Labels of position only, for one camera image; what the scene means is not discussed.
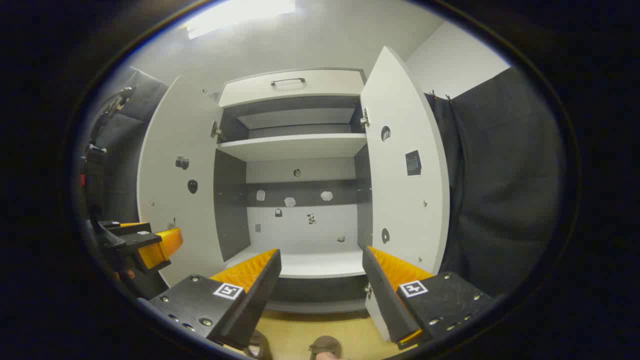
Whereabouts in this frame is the brown fuzzy shoe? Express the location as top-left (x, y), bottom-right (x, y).
top-left (244, 330), bottom-right (273, 360)
top-left (308, 336), bottom-right (343, 360)

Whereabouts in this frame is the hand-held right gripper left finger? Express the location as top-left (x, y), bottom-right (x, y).
top-left (149, 248), bottom-right (282, 350)

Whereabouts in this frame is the white cabinet drawer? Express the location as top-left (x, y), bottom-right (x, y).
top-left (218, 69), bottom-right (366, 108)

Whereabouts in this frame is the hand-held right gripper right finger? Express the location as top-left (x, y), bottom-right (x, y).
top-left (362, 245), bottom-right (496, 351)

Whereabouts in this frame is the white shoe cabinet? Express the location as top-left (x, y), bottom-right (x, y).
top-left (212, 67), bottom-right (373, 316)

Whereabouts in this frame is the black backdrop cloth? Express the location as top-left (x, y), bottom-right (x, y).
top-left (425, 67), bottom-right (566, 298)
top-left (82, 67), bottom-right (171, 226)

